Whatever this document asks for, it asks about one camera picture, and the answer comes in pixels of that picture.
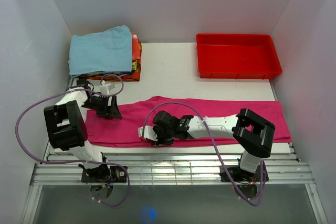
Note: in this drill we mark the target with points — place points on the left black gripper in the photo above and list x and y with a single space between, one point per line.
111 111

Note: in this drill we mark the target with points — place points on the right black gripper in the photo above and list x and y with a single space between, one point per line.
157 130

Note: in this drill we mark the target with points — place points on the pink trousers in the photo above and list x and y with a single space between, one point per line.
124 132

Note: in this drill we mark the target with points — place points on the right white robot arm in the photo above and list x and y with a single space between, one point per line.
254 133

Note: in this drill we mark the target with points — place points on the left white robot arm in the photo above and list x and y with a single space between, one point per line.
67 130

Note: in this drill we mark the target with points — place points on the folded orange patterned trousers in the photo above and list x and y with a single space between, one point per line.
133 75

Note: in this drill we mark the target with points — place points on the red plastic tray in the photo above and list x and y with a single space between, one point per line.
237 56

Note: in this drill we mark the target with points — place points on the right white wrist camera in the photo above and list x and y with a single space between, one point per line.
146 133

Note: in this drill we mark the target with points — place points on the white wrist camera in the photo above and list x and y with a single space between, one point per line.
106 88
146 133

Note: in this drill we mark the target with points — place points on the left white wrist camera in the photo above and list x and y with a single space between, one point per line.
106 88

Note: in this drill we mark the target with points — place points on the aluminium rail frame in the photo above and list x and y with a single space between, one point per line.
185 181

